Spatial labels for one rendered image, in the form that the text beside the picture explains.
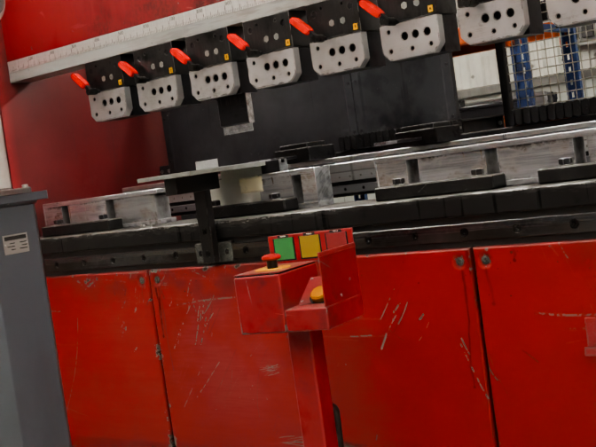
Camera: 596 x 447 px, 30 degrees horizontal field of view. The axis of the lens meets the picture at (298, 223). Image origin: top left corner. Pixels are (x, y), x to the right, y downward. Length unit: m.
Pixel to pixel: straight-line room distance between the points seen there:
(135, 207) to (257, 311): 0.95
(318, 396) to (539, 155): 0.66
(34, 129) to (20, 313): 1.41
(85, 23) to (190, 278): 0.81
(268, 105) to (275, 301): 1.33
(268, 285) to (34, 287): 0.45
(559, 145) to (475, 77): 4.77
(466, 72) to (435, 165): 4.64
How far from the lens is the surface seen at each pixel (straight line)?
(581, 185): 2.13
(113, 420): 3.12
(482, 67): 7.02
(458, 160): 2.40
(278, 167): 2.71
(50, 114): 3.51
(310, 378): 2.23
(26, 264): 2.14
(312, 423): 2.26
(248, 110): 2.78
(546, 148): 2.30
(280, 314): 2.17
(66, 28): 3.22
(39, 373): 2.15
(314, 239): 2.29
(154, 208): 3.02
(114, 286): 3.00
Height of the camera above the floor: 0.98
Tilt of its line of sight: 3 degrees down
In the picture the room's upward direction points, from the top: 8 degrees counter-clockwise
